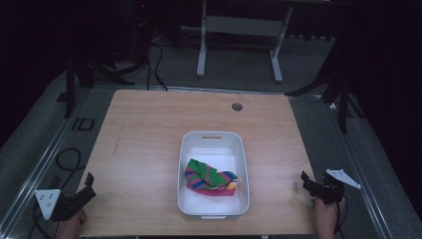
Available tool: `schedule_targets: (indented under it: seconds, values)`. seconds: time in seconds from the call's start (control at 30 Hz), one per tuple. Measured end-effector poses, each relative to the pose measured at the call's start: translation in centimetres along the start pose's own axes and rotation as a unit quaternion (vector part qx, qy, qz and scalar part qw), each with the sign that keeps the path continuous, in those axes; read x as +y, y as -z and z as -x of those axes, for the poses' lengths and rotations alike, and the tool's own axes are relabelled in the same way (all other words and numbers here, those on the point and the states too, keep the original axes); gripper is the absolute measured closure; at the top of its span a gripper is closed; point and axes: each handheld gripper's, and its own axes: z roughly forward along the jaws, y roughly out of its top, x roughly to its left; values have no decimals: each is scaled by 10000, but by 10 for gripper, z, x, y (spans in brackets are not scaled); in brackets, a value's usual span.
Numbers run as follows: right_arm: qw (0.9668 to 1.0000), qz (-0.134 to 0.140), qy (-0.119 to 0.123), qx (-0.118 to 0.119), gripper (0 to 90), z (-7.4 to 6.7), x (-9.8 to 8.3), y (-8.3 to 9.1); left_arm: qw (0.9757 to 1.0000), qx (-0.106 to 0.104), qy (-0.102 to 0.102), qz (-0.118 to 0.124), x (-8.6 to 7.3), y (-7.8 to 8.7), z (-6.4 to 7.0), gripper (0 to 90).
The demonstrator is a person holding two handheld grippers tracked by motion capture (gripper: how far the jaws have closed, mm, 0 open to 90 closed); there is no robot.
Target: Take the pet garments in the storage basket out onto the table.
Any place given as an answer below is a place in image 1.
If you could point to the person's right hand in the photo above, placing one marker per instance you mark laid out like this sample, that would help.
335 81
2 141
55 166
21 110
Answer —
326 217

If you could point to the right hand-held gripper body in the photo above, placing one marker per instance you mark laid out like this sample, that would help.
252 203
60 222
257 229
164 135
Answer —
333 186

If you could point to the white plastic basin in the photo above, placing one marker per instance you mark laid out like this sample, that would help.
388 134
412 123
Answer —
213 176

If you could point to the black tripod stand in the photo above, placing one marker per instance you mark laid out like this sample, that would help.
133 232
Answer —
338 83
86 59

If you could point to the white metal table frame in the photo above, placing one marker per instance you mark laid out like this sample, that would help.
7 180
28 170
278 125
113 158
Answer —
244 36

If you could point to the person's left hand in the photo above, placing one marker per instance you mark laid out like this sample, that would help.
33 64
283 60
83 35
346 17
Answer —
69 227

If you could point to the colourful striped cloth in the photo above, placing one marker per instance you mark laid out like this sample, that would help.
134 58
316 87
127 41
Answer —
207 179

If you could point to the black floor bracket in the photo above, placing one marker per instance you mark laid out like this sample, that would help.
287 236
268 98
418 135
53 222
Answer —
83 124

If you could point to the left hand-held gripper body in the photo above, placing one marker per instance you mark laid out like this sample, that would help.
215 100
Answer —
54 204

